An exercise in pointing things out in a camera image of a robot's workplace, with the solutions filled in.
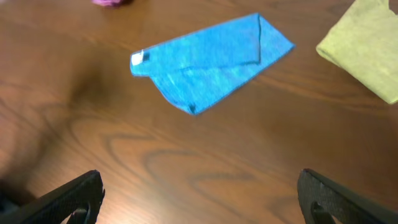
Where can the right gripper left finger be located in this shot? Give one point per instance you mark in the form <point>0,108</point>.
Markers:
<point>78,201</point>

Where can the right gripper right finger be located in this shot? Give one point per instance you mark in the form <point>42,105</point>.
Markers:
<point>324,201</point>

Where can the blue microfiber cloth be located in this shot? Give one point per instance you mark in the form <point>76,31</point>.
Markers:
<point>196,71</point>

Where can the green cloth unfolded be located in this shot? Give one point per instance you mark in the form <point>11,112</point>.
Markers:
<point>364,43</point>

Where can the pink folded cloth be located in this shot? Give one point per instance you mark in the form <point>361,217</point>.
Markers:
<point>111,3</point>

